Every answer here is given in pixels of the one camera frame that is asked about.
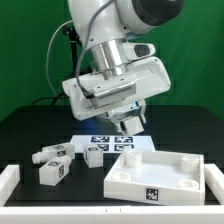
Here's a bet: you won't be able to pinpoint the white U-shaped fence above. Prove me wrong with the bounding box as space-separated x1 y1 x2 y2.
0 163 224 224

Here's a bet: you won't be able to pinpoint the grey camera cable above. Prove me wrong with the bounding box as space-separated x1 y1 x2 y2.
45 18 74 98

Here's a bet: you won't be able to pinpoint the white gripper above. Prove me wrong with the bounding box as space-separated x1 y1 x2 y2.
62 57 171 133

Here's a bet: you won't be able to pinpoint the black base cables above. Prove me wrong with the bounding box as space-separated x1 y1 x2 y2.
31 91 70 107

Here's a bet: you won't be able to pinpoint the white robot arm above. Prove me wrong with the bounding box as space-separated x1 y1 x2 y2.
62 0 185 136

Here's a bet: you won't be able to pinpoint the white marker tag sheet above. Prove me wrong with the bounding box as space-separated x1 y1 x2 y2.
70 135 155 153

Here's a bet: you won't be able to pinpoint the black camera stand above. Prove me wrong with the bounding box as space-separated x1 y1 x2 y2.
62 25 82 78

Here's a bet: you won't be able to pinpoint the white square tabletop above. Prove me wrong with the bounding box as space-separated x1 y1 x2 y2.
104 149 205 206

